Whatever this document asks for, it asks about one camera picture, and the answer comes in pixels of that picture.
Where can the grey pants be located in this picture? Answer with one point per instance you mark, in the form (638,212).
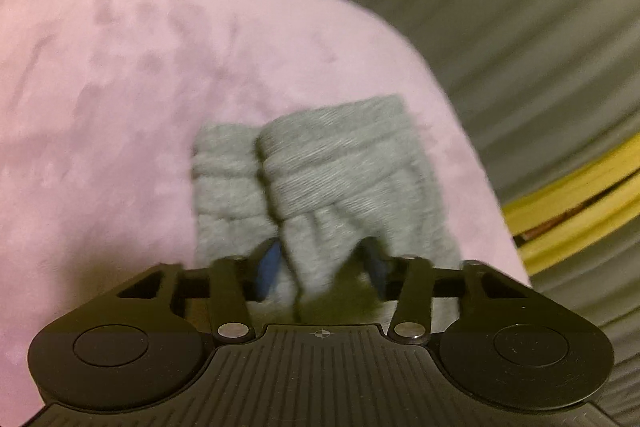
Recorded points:
(320,177)

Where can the yellow curtain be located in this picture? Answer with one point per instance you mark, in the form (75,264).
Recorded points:
(575,207)

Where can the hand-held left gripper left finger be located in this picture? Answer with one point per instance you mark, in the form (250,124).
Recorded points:
(269,271)

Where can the pink blanket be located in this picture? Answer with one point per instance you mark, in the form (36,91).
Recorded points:
(125,117)

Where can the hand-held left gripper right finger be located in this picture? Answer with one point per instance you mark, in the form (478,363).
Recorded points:
(376,268)

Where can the grey curtain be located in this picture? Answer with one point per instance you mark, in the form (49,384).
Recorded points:
(595,307)
(505,37)

